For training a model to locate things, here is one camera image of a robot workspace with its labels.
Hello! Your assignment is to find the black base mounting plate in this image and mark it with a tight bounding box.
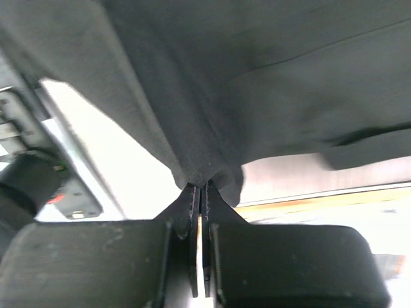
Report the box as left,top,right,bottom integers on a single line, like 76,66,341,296
0,57,103,222

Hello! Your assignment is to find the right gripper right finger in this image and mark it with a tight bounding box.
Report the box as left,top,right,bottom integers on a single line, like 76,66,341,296
200,182,391,307

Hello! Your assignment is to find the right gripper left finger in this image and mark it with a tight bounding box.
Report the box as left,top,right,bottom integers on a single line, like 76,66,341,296
1,185,200,307

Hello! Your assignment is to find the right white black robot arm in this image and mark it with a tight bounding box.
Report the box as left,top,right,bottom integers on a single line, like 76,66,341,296
1,153,390,307

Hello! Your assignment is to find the black long sleeve shirt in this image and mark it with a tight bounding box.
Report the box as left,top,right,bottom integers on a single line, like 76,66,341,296
1,1,410,206

